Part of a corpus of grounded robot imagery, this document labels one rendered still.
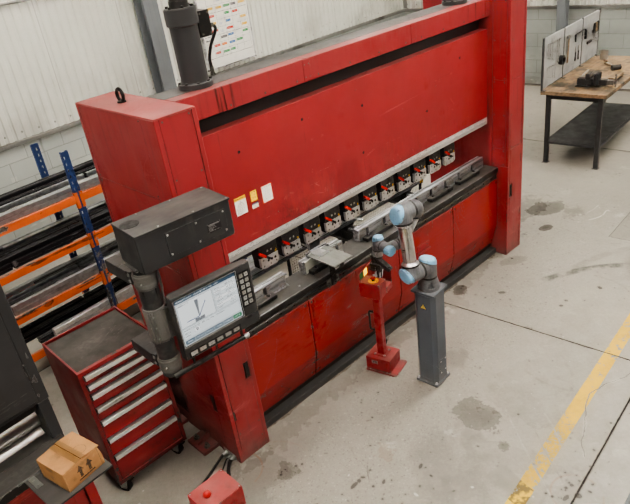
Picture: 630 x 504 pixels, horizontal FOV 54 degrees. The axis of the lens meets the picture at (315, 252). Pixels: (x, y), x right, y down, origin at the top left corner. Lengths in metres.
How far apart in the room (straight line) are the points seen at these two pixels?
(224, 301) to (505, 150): 3.37
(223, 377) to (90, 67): 5.08
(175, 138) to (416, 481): 2.43
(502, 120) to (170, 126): 3.30
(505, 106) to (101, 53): 4.80
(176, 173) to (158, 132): 0.23
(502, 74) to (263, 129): 2.46
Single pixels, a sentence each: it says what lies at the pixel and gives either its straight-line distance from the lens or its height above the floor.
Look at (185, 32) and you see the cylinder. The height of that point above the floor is 2.60.
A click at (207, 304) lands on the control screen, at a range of 3.06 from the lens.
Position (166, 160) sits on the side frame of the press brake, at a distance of 3.20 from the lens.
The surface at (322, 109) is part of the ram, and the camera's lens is 4.13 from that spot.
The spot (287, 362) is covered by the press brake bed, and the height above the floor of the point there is 0.41.
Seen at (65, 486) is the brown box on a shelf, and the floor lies 1.02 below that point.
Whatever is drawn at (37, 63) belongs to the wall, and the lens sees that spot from 7.79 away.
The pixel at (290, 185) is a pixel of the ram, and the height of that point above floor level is 1.56.
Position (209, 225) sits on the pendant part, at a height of 1.85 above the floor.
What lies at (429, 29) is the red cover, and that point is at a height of 2.22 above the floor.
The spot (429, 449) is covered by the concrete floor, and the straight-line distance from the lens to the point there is 4.22.
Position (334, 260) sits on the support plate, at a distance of 4.21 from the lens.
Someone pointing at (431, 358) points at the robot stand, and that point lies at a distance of 4.50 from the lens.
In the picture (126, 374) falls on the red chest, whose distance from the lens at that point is 3.92.
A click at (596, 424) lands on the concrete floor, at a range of 4.48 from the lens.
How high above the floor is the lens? 3.05
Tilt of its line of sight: 28 degrees down
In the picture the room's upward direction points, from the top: 8 degrees counter-clockwise
